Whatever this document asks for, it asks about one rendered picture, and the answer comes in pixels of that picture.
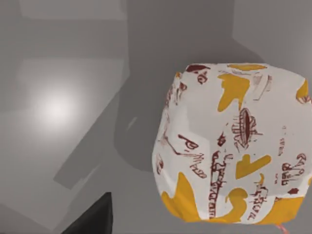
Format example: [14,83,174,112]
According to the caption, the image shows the pink string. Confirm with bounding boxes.
[275,223,291,234]

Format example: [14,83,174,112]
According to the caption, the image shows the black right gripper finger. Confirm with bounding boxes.
[60,192,115,234]

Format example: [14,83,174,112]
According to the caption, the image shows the white and yellow wrapped package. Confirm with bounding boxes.
[152,62,312,224]

